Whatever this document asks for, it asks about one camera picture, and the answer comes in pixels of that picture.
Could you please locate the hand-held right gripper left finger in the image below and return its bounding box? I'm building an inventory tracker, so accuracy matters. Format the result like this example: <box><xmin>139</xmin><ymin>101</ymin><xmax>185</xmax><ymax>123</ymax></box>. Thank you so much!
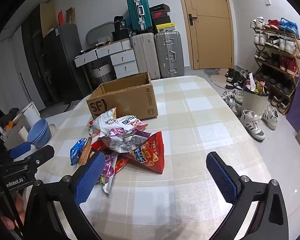
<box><xmin>25</xmin><ymin>151</ymin><xmax>106</xmax><ymax>240</ymax></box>

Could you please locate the teal suitcase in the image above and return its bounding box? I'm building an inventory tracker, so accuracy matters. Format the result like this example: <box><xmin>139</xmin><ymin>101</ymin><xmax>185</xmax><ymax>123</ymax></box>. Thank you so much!
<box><xmin>126</xmin><ymin>0</ymin><xmax>153</xmax><ymax>34</ymax></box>

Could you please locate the pile of assorted shoes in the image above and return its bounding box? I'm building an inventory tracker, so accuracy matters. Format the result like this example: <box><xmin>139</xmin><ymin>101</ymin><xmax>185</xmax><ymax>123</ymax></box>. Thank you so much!
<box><xmin>221</xmin><ymin>67</ymin><xmax>250</xmax><ymax>117</ymax></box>

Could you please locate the flat cardboard sheet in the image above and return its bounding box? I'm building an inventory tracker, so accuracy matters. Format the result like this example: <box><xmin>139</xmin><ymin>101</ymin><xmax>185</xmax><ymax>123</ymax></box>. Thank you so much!
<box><xmin>39</xmin><ymin>2</ymin><xmax>58</xmax><ymax>39</ymax></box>

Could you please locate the white dressing table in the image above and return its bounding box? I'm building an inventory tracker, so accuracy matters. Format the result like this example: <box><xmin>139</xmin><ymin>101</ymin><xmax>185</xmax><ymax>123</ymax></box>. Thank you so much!
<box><xmin>74</xmin><ymin>39</ymin><xmax>139</xmax><ymax>79</ymax></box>

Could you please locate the bundle of colourful wrappers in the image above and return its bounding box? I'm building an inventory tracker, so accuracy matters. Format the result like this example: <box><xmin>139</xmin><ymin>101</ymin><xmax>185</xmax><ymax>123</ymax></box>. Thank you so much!
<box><xmin>244</xmin><ymin>72</ymin><xmax>269</xmax><ymax>95</ymax></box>

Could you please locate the black red shoe box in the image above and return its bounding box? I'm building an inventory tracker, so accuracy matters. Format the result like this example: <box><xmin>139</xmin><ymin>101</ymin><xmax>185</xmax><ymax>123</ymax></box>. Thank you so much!
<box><xmin>150</xmin><ymin>11</ymin><xmax>171</xmax><ymax>18</ymax></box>

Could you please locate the black printed box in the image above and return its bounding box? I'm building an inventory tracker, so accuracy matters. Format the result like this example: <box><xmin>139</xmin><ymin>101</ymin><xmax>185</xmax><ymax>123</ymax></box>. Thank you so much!
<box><xmin>113</xmin><ymin>16</ymin><xmax>129</xmax><ymax>33</ymax></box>

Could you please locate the brown paper bag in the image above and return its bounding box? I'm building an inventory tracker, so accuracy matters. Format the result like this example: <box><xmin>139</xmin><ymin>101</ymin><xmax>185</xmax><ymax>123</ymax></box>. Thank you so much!
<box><xmin>66</xmin><ymin>7</ymin><xmax>76</xmax><ymax>25</ymax></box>

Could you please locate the yellow black shoe box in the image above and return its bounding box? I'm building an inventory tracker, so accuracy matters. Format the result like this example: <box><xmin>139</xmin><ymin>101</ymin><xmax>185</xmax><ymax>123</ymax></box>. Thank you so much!
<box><xmin>153</xmin><ymin>22</ymin><xmax>176</xmax><ymax>33</ymax></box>

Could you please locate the dark tall cabinet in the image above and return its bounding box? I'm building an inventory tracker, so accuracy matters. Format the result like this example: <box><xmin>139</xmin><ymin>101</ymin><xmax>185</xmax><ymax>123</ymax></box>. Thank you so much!
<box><xmin>21</xmin><ymin>5</ymin><xmax>50</xmax><ymax>105</ymax></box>

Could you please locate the silver suitcase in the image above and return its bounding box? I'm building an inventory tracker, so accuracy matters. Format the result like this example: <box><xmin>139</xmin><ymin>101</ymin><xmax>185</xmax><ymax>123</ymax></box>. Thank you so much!
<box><xmin>154</xmin><ymin>31</ymin><xmax>185</xmax><ymax>79</ymax></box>

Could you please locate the wooden shoe rack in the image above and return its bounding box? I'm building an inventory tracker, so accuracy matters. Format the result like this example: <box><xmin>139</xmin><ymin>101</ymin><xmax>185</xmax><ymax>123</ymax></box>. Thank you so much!
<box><xmin>254</xmin><ymin>27</ymin><xmax>300</xmax><ymax>110</ymax></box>

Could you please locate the wooden door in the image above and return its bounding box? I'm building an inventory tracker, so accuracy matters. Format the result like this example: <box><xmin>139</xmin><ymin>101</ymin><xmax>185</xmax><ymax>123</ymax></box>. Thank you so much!
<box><xmin>176</xmin><ymin>0</ymin><xmax>234</xmax><ymax>70</ymax></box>

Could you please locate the person's left hand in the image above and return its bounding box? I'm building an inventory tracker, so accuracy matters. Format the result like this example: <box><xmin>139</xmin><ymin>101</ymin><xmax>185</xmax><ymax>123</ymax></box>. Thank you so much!
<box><xmin>0</xmin><ymin>191</ymin><xmax>27</xmax><ymax>230</ymax></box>

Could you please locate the grey cloud-shaped doormat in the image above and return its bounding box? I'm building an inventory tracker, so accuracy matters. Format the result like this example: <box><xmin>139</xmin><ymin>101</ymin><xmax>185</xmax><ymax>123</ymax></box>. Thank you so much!
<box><xmin>204</xmin><ymin>68</ymin><xmax>240</xmax><ymax>90</ymax></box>

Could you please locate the blue snack packet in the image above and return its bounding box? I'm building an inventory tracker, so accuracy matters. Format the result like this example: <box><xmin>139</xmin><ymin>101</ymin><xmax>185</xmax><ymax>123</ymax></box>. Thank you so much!
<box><xmin>70</xmin><ymin>138</ymin><xmax>88</xmax><ymax>166</ymax></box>

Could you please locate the woven laundry basket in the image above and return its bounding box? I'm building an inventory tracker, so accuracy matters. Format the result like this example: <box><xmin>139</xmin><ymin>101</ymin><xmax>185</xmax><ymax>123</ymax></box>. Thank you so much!
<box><xmin>91</xmin><ymin>61</ymin><xmax>114</xmax><ymax>84</ymax></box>

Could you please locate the black cable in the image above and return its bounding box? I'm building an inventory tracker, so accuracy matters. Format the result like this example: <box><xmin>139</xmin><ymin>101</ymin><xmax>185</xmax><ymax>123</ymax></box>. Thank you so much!
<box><xmin>0</xmin><ymin>164</ymin><xmax>24</xmax><ymax>239</ymax></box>

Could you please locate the black storage box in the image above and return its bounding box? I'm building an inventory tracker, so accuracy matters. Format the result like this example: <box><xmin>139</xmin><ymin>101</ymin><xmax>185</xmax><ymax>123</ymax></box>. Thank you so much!
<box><xmin>111</xmin><ymin>31</ymin><xmax>130</xmax><ymax>42</ymax></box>

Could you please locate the grey oval board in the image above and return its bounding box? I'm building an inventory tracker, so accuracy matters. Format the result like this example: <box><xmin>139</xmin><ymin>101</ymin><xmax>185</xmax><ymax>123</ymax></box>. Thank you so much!
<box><xmin>86</xmin><ymin>22</ymin><xmax>115</xmax><ymax>48</ymax></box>

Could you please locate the purple white snack bag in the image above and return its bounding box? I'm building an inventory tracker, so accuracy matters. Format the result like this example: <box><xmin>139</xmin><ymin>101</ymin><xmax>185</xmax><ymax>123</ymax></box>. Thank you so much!
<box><xmin>102</xmin><ymin>127</ymin><xmax>152</xmax><ymax>153</ymax></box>

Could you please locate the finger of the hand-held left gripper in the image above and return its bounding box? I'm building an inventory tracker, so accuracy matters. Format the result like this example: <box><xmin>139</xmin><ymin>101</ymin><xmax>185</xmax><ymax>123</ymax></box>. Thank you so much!
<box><xmin>14</xmin><ymin>145</ymin><xmax>55</xmax><ymax>167</ymax></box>
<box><xmin>9</xmin><ymin>142</ymin><xmax>32</xmax><ymax>159</ymax></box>

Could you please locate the white noodle snack bag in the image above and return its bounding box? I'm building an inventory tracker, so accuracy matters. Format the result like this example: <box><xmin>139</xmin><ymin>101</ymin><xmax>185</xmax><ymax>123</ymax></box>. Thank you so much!
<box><xmin>89</xmin><ymin>107</ymin><xmax>118</xmax><ymax>138</ymax></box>

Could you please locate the plaid tablecloth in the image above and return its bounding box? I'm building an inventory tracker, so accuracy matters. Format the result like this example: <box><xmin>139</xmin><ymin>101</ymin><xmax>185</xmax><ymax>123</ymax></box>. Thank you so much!
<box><xmin>22</xmin><ymin>75</ymin><xmax>282</xmax><ymax>240</ymax></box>

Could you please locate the white cup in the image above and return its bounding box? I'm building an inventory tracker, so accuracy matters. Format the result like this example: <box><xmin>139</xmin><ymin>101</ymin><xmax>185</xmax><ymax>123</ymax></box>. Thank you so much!
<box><xmin>17</xmin><ymin>126</ymin><xmax>29</xmax><ymax>141</ymax></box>

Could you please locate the brown cardboard box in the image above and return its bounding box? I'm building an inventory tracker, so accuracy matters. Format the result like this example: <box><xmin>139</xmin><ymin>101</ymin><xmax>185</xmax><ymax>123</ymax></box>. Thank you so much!
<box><xmin>86</xmin><ymin>72</ymin><xmax>159</xmax><ymax>120</ymax></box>

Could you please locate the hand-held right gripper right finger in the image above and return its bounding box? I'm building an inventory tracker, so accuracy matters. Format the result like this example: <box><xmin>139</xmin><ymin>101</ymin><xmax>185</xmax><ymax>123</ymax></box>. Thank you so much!
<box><xmin>206</xmin><ymin>151</ymin><xmax>289</xmax><ymax>240</ymax></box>

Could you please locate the shoe rack with shoes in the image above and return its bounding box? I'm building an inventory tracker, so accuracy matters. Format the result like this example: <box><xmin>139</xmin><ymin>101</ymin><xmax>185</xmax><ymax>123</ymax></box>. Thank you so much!
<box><xmin>250</xmin><ymin>16</ymin><xmax>300</xmax><ymax>108</ymax></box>

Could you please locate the red triangular chip bag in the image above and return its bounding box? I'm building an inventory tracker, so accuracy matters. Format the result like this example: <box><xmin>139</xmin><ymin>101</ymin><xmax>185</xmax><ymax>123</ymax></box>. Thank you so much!
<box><xmin>120</xmin><ymin>131</ymin><xmax>165</xmax><ymax>175</ymax></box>

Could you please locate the beige suitcase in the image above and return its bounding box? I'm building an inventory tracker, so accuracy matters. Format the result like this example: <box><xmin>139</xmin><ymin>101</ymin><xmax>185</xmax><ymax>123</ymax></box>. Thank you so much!
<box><xmin>131</xmin><ymin>32</ymin><xmax>161</xmax><ymax>80</ymax></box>

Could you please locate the white high-top sneaker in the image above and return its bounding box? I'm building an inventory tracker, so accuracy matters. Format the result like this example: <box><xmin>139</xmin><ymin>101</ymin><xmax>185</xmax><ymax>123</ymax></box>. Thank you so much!
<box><xmin>262</xmin><ymin>104</ymin><xmax>280</xmax><ymax>130</ymax></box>
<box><xmin>240</xmin><ymin>109</ymin><xmax>265</xmax><ymax>141</ymax></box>

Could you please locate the white electric kettle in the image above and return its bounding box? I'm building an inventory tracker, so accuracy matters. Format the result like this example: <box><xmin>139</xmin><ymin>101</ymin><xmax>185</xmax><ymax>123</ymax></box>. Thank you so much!
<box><xmin>21</xmin><ymin>102</ymin><xmax>42</xmax><ymax>128</ymax></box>

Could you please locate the black refrigerator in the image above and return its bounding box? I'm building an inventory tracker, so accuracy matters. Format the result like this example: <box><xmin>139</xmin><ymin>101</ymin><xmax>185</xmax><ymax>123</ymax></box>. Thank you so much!
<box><xmin>41</xmin><ymin>25</ymin><xmax>90</xmax><ymax>103</ymax></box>

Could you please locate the white waste bin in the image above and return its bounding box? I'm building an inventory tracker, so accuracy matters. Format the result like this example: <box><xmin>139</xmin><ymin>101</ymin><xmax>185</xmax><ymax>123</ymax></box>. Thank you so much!
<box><xmin>241</xmin><ymin>87</ymin><xmax>270</xmax><ymax>117</ymax></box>

